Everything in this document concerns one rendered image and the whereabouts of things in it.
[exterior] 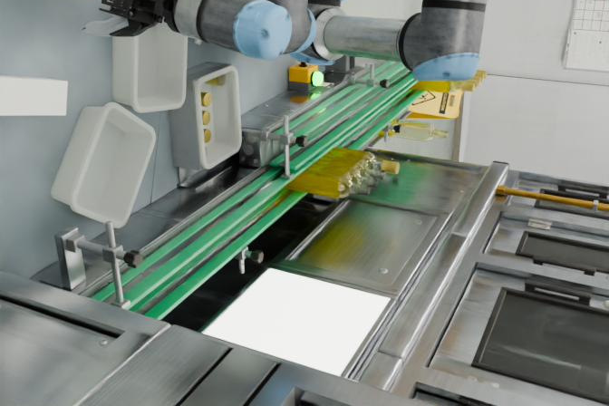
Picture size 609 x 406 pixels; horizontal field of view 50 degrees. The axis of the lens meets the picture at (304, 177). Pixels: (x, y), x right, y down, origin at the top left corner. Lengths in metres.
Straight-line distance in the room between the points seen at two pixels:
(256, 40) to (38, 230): 0.65
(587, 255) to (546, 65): 5.77
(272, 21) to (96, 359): 0.47
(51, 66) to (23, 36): 0.08
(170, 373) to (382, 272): 0.92
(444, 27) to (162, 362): 0.76
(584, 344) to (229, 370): 0.95
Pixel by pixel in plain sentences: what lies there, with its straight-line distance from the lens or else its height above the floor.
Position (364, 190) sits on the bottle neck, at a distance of 1.72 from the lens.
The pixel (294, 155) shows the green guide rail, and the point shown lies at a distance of 1.79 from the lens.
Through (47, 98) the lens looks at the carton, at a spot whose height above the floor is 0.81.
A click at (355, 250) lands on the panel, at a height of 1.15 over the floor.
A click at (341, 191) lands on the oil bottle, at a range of 1.73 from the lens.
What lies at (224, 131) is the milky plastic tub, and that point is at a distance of 1.69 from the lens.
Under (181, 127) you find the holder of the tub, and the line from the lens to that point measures 1.56.
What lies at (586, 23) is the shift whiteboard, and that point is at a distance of 7.45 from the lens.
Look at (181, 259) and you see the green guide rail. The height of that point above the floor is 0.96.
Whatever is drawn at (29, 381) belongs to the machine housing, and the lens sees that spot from 0.83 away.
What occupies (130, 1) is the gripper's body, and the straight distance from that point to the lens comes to 0.97.
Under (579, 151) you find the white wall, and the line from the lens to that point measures 7.80.
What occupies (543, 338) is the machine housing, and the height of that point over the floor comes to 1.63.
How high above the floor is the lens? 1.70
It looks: 24 degrees down
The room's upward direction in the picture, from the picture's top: 100 degrees clockwise
